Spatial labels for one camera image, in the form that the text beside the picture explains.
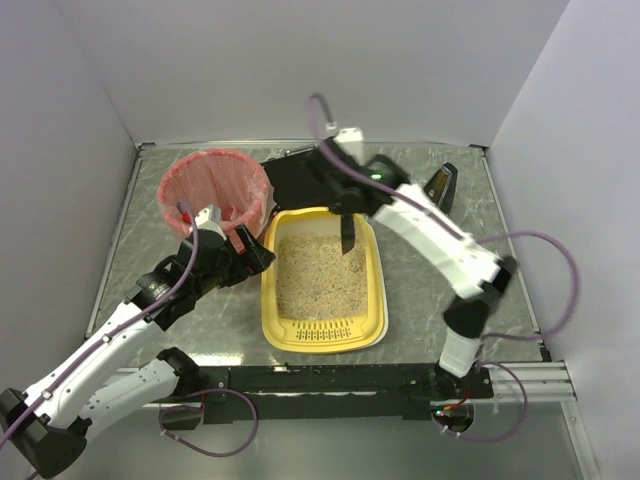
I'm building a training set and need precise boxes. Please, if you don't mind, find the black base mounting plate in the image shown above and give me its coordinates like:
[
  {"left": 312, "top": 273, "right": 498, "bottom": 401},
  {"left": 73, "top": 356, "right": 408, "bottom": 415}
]
[{"left": 137, "top": 363, "right": 496, "bottom": 426}]

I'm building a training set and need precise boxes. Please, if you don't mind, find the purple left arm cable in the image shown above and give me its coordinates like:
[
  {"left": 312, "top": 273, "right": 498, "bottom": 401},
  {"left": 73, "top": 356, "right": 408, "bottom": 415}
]
[{"left": 0, "top": 199, "right": 260, "bottom": 480}]

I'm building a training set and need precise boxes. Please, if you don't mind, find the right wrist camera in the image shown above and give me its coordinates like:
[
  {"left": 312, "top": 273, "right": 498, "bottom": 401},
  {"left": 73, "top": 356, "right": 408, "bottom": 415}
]
[{"left": 325, "top": 122, "right": 365, "bottom": 164}]

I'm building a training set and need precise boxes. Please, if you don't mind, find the black litter scoop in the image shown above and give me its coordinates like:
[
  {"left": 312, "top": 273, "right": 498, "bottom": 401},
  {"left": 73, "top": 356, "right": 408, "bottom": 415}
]
[{"left": 340, "top": 214, "right": 355, "bottom": 255}]

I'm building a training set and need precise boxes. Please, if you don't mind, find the yellow litter box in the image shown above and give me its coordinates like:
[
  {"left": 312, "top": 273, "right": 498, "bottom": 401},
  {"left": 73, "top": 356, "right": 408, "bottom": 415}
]
[{"left": 261, "top": 207, "right": 388, "bottom": 354}]

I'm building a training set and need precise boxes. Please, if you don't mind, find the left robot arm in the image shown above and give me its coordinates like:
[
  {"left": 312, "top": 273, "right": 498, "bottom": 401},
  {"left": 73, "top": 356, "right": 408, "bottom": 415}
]
[{"left": 1, "top": 226, "right": 275, "bottom": 479}]

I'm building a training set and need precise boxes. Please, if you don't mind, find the aluminium frame rail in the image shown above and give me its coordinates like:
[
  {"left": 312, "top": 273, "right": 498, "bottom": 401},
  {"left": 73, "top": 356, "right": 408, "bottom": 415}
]
[{"left": 487, "top": 362, "right": 577, "bottom": 403}]

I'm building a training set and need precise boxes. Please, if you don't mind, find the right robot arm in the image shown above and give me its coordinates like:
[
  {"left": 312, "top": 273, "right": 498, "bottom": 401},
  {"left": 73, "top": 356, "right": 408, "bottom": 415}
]
[{"left": 318, "top": 141, "right": 517, "bottom": 379}]

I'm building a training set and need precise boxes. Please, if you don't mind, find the red waste basket with liner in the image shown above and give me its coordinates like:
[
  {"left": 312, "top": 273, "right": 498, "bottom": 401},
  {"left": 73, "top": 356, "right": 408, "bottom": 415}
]
[{"left": 156, "top": 149, "right": 275, "bottom": 250}]

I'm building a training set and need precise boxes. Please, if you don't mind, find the black carrying case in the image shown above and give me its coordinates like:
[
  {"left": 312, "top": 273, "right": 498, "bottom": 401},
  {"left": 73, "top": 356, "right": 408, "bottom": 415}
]
[{"left": 262, "top": 145, "right": 339, "bottom": 210}]

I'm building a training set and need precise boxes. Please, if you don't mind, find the black metronome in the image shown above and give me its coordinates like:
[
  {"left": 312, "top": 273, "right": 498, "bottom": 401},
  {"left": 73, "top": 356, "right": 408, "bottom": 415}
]
[{"left": 423, "top": 162, "right": 458, "bottom": 215}]

